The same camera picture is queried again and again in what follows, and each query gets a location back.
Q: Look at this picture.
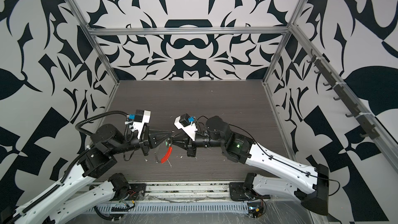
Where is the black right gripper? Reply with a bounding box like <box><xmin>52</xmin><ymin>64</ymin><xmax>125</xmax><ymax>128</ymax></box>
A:
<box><xmin>170</xmin><ymin>130</ymin><xmax>229</xmax><ymax>158</ymax></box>

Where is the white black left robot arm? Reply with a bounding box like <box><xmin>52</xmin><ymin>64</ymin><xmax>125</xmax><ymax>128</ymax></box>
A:
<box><xmin>1</xmin><ymin>124</ymin><xmax>173</xmax><ymax>224</ymax></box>

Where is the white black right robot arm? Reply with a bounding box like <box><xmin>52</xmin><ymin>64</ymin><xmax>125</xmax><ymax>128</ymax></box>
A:
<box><xmin>172</xmin><ymin>114</ymin><xmax>332</xmax><ymax>216</ymax></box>

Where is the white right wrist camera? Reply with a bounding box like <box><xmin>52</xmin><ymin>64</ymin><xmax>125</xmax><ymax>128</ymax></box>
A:
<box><xmin>174</xmin><ymin>114</ymin><xmax>198</xmax><ymax>141</ymax></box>

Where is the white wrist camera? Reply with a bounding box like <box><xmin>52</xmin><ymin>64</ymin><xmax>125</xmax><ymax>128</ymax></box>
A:
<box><xmin>125</xmin><ymin>110</ymin><xmax>151</xmax><ymax>139</ymax></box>
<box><xmin>174</xmin><ymin>114</ymin><xmax>198</xmax><ymax>141</ymax></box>

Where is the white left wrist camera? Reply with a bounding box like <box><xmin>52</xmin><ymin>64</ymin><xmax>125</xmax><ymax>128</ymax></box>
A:
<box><xmin>125</xmin><ymin>110</ymin><xmax>151</xmax><ymax>139</ymax></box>

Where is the black corrugated cable hose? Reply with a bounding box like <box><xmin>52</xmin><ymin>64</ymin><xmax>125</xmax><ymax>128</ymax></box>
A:
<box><xmin>75</xmin><ymin>110</ymin><xmax>129</xmax><ymax>138</ymax></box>

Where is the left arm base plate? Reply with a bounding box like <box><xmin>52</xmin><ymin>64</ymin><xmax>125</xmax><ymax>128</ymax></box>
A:
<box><xmin>112</xmin><ymin>183</ymin><xmax>147</xmax><ymax>201</ymax></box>

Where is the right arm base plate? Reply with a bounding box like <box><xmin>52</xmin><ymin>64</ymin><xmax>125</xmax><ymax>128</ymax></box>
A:
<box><xmin>229</xmin><ymin>182</ymin><xmax>263</xmax><ymax>202</ymax></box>

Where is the white slotted cable duct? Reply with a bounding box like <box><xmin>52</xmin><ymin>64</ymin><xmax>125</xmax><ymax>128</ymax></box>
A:
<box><xmin>97</xmin><ymin>202</ymin><xmax>248</xmax><ymax>214</ymax></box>

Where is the aluminium frame top crossbar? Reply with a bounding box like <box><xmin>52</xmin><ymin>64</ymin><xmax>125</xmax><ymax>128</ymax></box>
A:
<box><xmin>88</xmin><ymin>27</ymin><xmax>288</xmax><ymax>36</ymax></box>

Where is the aluminium frame corner post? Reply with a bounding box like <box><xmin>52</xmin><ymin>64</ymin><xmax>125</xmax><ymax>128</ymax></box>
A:
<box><xmin>65</xmin><ymin>0</ymin><xmax>120</xmax><ymax>85</ymax></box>

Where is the black wall hook rail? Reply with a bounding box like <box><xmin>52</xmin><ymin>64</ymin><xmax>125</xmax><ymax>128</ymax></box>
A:
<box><xmin>308</xmin><ymin>51</ymin><xmax>380</xmax><ymax>140</ymax></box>

